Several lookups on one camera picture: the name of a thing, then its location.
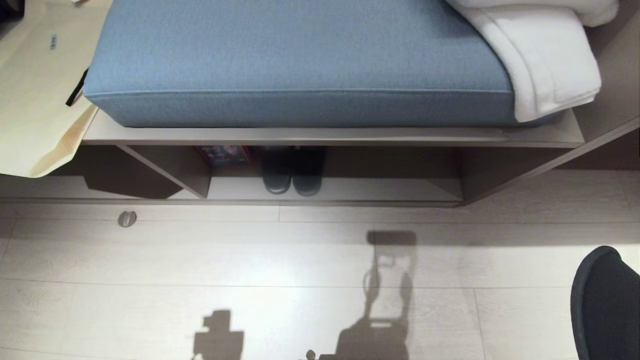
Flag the beige bench shoe shelf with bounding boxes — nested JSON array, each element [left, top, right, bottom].
[[80, 10, 640, 208]]

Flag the dark grey slipper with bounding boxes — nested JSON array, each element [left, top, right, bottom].
[[292, 146, 326, 197], [261, 146, 293, 195]]

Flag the red printed box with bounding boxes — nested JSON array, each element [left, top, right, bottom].
[[194, 145, 253, 168]]

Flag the blue seat cushion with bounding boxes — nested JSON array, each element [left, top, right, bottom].
[[82, 0, 561, 128]]

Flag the white folded blanket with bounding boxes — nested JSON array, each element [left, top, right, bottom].
[[445, 0, 620, 123]]

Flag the beige paper bag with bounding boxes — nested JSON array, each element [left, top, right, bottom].
[[0, 0, 114, 179]]

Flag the black round chair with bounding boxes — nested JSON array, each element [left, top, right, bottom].
[[570, 245, 640, 360]]

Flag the black bag handle strap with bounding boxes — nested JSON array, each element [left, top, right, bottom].
[[65, 67, 90, 107]]

